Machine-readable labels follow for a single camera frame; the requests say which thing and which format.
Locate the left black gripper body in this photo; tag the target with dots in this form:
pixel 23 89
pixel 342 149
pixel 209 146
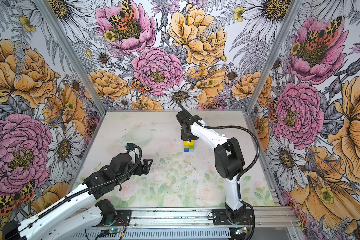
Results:
pixel 137 170

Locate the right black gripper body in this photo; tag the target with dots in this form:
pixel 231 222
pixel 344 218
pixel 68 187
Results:
pixel 187 135

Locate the yellow rectangular wood block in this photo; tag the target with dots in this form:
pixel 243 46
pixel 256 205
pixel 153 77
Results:
pixel 188 143

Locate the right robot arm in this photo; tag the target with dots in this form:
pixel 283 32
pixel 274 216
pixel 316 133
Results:
pixel 229 160

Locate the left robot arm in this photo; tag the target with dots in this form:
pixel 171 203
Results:
pixel 83 207

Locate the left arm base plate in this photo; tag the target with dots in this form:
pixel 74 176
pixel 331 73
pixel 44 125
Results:
pixel 120 217

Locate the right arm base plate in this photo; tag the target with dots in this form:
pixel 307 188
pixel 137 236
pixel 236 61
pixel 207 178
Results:
pixel 224 217

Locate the white vented cable duct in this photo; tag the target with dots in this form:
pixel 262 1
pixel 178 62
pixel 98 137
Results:
pixel 156 234

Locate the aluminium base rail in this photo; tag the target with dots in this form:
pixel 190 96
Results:
pixel 174 218

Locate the left aluminium corner post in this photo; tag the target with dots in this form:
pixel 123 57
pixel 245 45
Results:
pixel 47 12

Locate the aluminium corner post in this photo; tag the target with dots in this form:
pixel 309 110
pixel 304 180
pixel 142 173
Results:
pixel 279 40
pixel 47 12

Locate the right aluminium corner post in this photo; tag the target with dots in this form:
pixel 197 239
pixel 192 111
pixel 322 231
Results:
pixel 279 40

